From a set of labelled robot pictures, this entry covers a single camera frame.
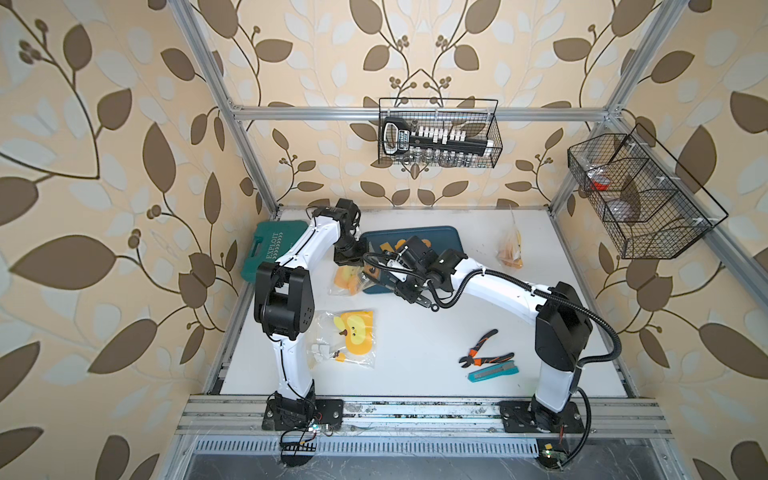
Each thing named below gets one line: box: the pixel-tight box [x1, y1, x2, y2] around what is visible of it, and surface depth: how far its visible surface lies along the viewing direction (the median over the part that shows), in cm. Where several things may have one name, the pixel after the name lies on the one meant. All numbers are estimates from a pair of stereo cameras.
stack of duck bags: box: [307, 309, 376, 369], surface depth 86 cm
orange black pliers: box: [459, 329, 515, 368], surface depth 84 cm
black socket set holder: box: [382, 117, 496, 161], surface depth 86 cm
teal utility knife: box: [467, 360, 519, 383], surface depth 83 cm
